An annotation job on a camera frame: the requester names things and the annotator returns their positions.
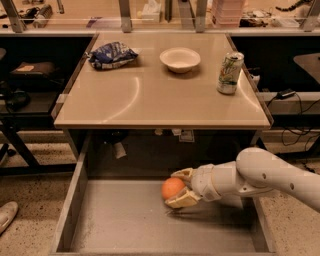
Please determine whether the green white soda can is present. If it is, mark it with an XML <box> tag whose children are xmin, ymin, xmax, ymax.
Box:
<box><xmin>217</xmin><ymin>51</ymin><xmax>244</xmax><ymax>95</ymax></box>

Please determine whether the orange fruit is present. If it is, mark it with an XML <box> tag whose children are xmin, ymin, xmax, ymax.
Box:
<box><xmin>161</xmin><ymin>177</ymin><xmax>185</xmax><ymax>200</ymax></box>

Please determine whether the white tag under counter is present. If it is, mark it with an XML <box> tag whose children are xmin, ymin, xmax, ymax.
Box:
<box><xmin>113</xmin><ymin>142</ymin><xmax>127</xmax><ymax>159</ymax></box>

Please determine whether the blue chip bag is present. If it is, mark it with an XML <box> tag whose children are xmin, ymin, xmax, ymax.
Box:
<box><xmin>88</xmin><ymin>42</ymin><xmax>138</xmax><ymax>70</ymax></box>

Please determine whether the white shoe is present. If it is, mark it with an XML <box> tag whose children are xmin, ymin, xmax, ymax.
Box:
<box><xmin>0</xmin><ymin>201</ymin><xmax>18</xmax><ymax>235</ymax></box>

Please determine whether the white bowl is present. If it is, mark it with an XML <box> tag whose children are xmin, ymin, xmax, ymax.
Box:
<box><xmin>160</xmin><ymin>47</ymin><xmax>201</xmax><ymax>74</ymax></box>

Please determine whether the pink plastic container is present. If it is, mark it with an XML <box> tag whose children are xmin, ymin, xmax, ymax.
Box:
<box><xmin>211</xmin><ymin>0</ymin><xmax>245</xmax><ymax>28</ymax></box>

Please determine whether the dark bag on shelf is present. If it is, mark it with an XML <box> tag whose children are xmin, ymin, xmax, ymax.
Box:
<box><xmin>9</xmin><ymin>62</ymin><xmax>56</xmax><ymax>87</ymax></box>

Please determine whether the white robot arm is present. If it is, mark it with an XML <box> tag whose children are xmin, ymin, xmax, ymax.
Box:
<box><xmin>165</xmin><ymin>147</ymin><xmax>320</xmax><ymax>212</ymax></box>

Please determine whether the open grey drawer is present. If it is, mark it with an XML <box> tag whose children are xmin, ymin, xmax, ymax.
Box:
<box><xmin>50</xmin><ymin>132</ymin><xmax>277</xmax><ymax>256</ymax></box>

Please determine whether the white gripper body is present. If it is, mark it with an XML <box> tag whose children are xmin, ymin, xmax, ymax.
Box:
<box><xmin>191</xmin><ymin>164</ymin><xmax>221</xmax><ymax>202</ymax></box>

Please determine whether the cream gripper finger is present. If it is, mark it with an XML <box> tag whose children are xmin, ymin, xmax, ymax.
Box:
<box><xmin>171</xmin><ymin>168</ymin><xmax>194</xmax><ymax>182</ymax></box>
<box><xmin>165</xmin><ymin>187</ymin><xmax>201</xmax><ymax>209</ymax></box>

